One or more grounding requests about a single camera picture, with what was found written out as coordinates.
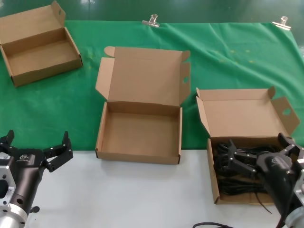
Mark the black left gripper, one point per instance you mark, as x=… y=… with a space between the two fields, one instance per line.
x=26 y=166

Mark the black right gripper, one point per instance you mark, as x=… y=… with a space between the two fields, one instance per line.
x=278 y=171

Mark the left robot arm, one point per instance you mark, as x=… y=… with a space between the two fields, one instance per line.
x=12 y=216

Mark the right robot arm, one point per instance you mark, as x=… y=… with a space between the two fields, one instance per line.
x=295 y=218

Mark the flat open cardboard box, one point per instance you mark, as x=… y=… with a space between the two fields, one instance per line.
x=142 y=133
x=237 y=116

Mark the deep open cardboard box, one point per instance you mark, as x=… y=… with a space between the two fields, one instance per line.
x=35 y=54

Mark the green table cloth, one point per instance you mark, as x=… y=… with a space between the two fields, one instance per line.
x=213 y=59

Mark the silver binder clip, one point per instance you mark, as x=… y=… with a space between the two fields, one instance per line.
x=282 y=25
x=150 y=23

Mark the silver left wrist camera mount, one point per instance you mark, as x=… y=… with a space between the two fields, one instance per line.
x=6 y=173

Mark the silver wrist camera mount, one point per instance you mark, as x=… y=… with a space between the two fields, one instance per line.
x=6 y=173
x=300 y=180

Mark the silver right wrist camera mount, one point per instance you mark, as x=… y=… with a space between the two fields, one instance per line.
x=300 y=180

